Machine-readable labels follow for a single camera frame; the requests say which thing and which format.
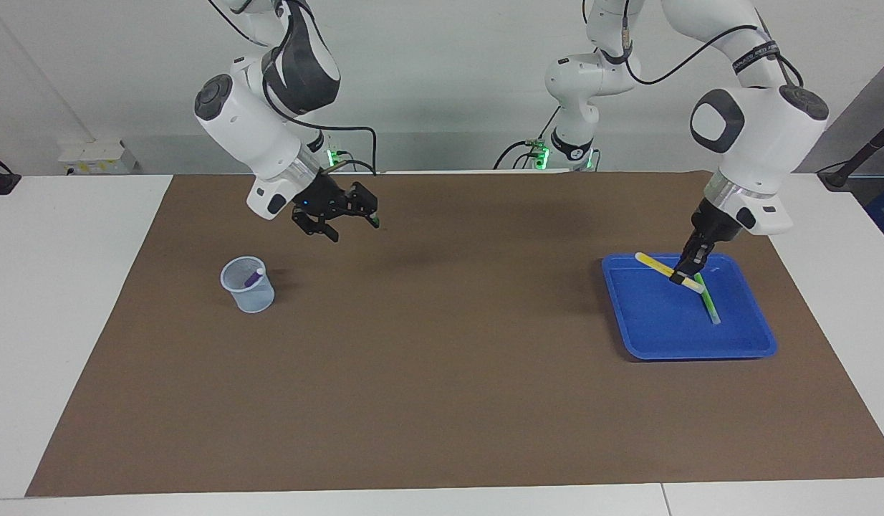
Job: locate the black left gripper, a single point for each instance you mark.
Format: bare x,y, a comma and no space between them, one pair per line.
714,226

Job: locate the translucent plastic cup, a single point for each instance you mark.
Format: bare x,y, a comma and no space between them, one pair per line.
252,297

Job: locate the purple marker pen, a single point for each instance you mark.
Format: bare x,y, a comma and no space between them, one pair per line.
253,278

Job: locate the green marker pen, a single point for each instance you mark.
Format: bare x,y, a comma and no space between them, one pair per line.
710,304

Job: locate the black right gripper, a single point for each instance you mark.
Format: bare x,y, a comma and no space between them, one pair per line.
320,204

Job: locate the brown table mat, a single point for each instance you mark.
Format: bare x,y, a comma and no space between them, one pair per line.
442,358

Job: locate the black stand pole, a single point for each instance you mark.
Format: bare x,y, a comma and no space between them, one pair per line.
861,154

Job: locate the blue plastic tray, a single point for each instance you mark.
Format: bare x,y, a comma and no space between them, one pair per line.
650,330

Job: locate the white wall power box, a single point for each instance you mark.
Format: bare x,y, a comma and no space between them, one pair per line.
98,158

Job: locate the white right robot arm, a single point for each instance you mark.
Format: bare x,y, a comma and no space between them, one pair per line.
256,129

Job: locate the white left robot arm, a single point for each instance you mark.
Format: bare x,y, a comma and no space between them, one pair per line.
757,136

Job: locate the yellow marker pen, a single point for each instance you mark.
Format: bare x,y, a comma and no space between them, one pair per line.
653,264

